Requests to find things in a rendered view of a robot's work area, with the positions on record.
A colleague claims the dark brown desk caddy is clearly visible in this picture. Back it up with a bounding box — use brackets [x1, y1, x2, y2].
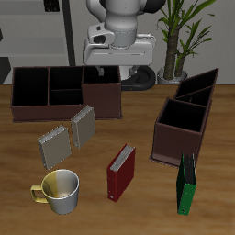
[10, 65, 124, 123]
[149, 67, 220, 169]

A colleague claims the green book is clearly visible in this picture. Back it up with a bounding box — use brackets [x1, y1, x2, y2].
[175, 152, 198, 217]

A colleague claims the grey shelf unit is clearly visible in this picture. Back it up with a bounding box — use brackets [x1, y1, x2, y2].
[0, 0, 70, 67]

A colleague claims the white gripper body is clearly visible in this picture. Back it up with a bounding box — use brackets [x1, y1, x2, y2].
[83, 33, 157, 67]

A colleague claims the white and yellow mug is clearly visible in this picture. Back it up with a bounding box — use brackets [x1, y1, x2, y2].
[29, 168, 81, 216]

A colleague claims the green pot plant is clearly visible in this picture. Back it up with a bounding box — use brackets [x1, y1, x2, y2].
[155, 0, 218, 85]

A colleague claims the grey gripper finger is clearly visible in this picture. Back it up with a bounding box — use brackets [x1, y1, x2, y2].
[96, 65, 106, 77]
[128, 65, 138, 78]

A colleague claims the red book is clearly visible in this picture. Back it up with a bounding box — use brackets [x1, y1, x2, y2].
[106, 143, 137, 203]

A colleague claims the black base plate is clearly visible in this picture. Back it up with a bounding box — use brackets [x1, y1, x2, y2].
[120, 65, 157, 92]

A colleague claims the dark vertical post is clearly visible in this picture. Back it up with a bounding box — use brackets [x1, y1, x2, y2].
[61, 0, 77, 67]

